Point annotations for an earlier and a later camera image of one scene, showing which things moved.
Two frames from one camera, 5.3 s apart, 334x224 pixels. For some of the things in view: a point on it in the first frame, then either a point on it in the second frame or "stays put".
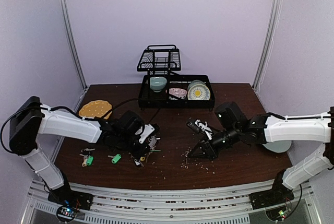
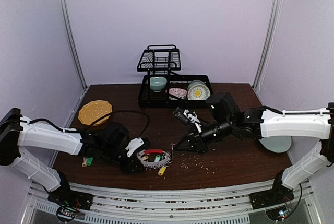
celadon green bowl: (157, 83) stays put
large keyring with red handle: (152, 141) → (156, 158)
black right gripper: (209, 149) → (198, 141)
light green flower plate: (278, 146) stays put
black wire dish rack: (162, 88) stays put
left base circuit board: (65, 213) stays put
